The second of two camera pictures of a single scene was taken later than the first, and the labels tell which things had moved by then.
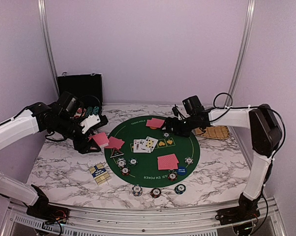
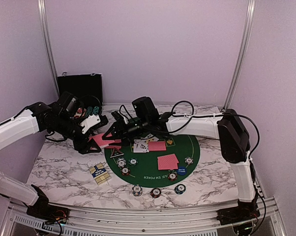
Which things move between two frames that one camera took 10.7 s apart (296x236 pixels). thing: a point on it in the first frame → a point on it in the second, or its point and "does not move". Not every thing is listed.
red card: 167,162 does not move
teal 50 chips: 133,162 does not move
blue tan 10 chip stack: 137,190 does not move
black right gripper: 175,129 → 121,132
